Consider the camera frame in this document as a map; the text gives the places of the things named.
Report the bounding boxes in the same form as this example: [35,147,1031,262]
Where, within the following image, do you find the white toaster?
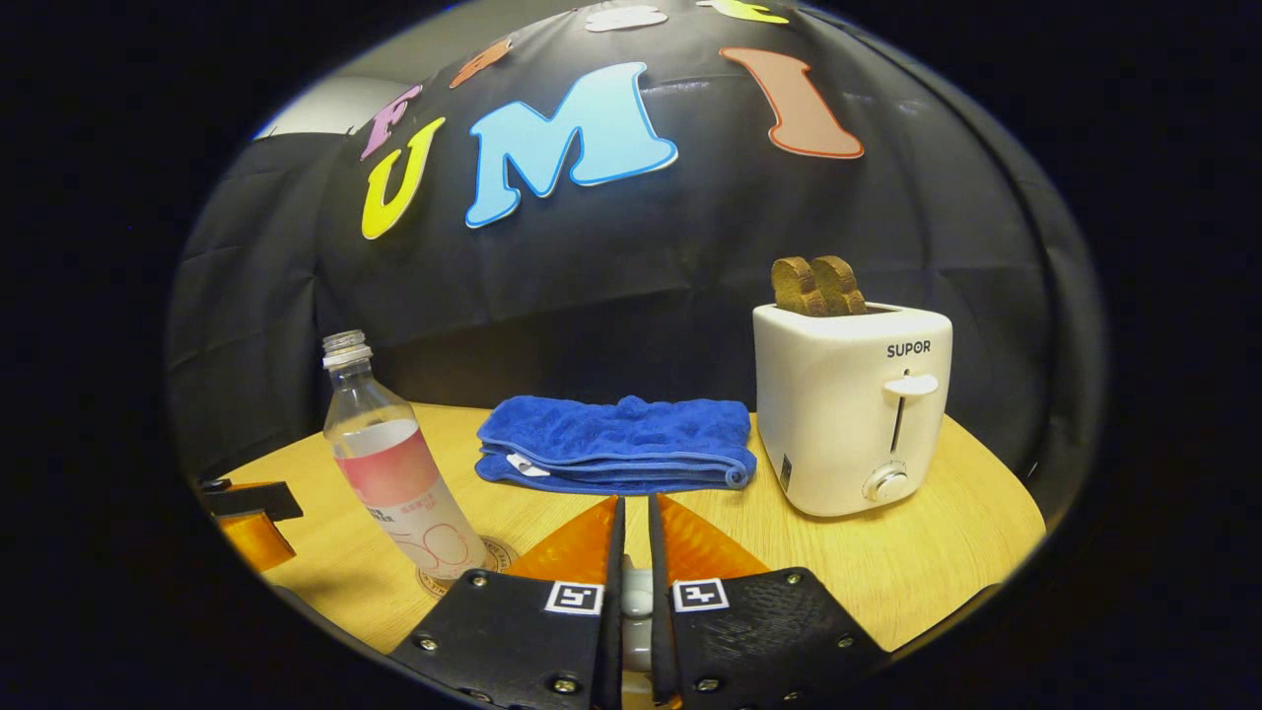
[752,301,955,519]

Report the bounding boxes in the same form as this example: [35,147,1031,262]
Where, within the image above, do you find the white teacup lid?
[621,566,656,675]

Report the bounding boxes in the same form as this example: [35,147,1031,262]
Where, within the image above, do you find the folded blue towel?
[474,394,759,496]

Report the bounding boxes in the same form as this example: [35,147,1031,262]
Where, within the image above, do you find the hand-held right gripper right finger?
[645,492,889,707]

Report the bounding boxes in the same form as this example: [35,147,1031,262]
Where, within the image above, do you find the clear plastic water bottle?
[320,329,489,582]

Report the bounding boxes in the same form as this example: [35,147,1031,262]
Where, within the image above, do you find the black backdrop cloth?
[168,0,1107,524]

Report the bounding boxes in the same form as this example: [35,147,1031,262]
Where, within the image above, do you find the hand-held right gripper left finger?
[386,496,629,710]

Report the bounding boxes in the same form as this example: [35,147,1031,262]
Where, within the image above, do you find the round brown coaster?
[414,535,520,601]

